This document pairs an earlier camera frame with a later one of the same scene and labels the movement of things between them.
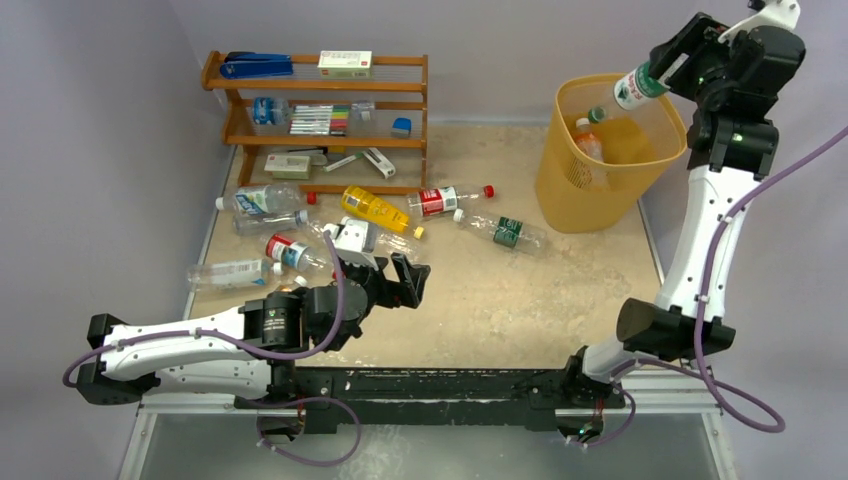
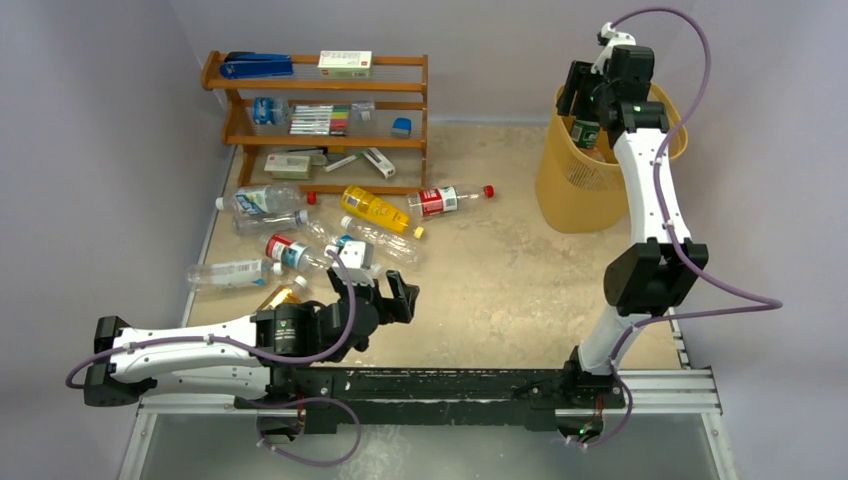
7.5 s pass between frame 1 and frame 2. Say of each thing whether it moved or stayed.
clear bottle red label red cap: stayed
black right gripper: moved
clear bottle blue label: stayed
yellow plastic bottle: stayed
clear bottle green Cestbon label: moved
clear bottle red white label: stayed
